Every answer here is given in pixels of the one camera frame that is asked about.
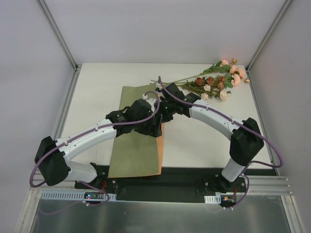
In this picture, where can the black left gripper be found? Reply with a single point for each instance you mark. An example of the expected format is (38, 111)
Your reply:
(158, 124)

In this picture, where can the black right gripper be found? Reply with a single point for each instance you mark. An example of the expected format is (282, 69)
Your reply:
(166, 94)

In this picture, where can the brown rose flower branch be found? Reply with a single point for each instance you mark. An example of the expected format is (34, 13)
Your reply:
(210, 85)

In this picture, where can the cream rose flower branch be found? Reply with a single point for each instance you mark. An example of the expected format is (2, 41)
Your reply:
(216, 94)

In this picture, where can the green and orange wrapping paper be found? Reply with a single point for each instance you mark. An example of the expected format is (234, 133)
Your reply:
(134, 154)

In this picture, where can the pink rose flower branch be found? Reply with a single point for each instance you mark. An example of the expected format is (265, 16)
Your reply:
(223, 67)

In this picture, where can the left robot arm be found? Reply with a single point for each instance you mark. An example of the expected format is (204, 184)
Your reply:
(54, 158)

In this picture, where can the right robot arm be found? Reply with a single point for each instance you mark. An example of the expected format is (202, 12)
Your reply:
(244, 135)

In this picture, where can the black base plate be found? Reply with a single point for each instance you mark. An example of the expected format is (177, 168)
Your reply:
(174, 184)

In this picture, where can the right white cable duct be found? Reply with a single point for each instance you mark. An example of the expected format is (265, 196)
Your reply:
(220, 199)

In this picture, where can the white cable duct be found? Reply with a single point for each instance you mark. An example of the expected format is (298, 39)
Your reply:
(220, 199)
(73, 195)

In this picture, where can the left white cable duct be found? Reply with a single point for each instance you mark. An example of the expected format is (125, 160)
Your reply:
(73, 195)

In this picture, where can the aluminium front rail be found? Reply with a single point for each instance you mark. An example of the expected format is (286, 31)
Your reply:
(258, 185)

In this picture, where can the left aluminium frame post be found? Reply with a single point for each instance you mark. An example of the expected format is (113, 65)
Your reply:
(57, 33)

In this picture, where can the aluminium frame post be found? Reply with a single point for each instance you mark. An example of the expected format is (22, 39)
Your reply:
(57, 33)
(276, 21)

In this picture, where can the right aluminium frame post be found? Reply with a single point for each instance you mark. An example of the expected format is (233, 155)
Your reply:
(276, 21)

